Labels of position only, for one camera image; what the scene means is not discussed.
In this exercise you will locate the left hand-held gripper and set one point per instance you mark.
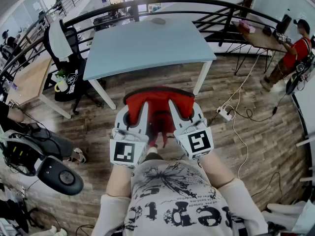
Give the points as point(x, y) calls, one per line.
point(124, 154)

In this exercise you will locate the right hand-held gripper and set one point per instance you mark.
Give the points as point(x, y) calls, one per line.
point(199, 142)

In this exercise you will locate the red backpack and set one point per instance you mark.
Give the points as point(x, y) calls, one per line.
point(158, 102)

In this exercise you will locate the person's right forearm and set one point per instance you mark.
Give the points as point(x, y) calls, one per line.
point(215, 171)

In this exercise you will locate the person's left forearm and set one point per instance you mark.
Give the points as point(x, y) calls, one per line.
point(120, 181)

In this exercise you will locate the white power strip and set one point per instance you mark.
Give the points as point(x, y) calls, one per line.
point(225, 113)

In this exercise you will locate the person's leg in black shorts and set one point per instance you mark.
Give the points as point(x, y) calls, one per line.
point(152, 154)

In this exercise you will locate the light blue table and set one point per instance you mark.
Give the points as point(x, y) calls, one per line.
point(147, 48)

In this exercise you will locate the mug with green plant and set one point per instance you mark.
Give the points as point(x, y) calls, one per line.
point(61, 83)

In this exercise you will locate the black office chair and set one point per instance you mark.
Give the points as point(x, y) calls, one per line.
point(73, 65)

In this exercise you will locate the person's printed white shirt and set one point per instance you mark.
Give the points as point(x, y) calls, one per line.
point(177, 200)

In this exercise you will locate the black padded stool seat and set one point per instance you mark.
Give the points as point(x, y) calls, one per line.
point(60, 177)

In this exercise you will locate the flat oval object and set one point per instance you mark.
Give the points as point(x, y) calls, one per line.
point(158, 21)

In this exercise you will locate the dark wooden side table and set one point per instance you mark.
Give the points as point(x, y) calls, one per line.
point(261, 39)

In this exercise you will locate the white cloth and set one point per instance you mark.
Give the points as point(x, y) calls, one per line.
point(59, 40)

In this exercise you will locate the pink box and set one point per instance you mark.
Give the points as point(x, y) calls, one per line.
point(247, 26)

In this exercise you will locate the black curved metal railing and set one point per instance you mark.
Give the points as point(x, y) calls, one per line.
point(172, 1)

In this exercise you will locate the white shelf unit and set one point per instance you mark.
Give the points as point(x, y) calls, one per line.
point(288, 217)

